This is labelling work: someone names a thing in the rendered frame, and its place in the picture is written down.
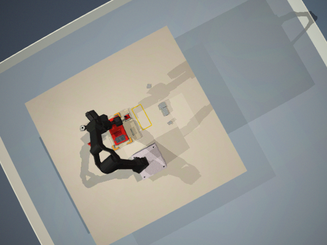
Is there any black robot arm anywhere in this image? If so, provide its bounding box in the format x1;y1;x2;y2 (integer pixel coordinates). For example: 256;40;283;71
85;110;149;174

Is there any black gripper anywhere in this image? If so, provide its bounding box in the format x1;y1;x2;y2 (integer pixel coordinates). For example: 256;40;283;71
103;116;123;134

